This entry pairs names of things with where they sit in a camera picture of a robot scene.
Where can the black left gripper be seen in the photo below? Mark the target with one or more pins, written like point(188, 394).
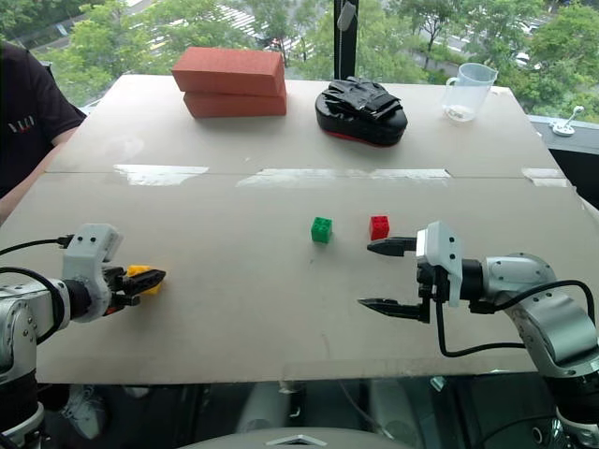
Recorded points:
point(112, 283)

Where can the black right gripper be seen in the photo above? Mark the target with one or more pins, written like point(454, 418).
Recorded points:
point(436, 283)

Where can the yellow toy brick cube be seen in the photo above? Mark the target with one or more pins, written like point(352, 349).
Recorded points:
point(150, 290)

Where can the person's bare forearm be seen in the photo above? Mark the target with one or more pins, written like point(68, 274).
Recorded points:
point(18, 194)

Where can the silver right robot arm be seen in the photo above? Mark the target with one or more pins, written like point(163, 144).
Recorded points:
point(557, 322)

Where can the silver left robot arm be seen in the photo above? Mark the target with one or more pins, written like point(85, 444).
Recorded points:
point(18, 322)

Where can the red toy brick cube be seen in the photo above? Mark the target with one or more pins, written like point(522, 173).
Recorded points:
point(379, 227)

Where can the green toy brick cube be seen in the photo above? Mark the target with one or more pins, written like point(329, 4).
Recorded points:
point(321, 230)

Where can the white shoe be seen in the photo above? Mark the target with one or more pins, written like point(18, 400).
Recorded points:
point(86, 411)

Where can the black oval pad, red rim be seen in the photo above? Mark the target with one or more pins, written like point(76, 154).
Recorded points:
point(360, 126)

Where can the clear tape strip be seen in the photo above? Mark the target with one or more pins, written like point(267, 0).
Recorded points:
point(545, 177)

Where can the crumpled black glove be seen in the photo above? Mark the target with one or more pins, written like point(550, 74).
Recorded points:
point(362, 96)

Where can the grey rounded robot torso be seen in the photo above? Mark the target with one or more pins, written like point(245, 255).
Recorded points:
point(299, 438)

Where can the clear plastic measuring cup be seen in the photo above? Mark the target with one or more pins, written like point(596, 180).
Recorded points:
point(468, 93)

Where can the person in black t-shirt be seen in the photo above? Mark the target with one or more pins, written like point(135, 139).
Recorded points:
point(28, 117)

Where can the red-orange foam brick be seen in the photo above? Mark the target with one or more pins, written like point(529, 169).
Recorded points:
point(229, 70)
point(234, 105)

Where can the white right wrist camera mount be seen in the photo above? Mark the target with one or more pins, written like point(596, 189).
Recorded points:
point(444, 252)

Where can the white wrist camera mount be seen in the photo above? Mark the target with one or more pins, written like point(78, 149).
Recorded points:
point(86, 255)
point(444, 252)

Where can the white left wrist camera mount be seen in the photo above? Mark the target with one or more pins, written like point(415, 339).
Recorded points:
point(86, 255)

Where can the black window frame post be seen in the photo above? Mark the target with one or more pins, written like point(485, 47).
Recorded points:
point(344, 51)

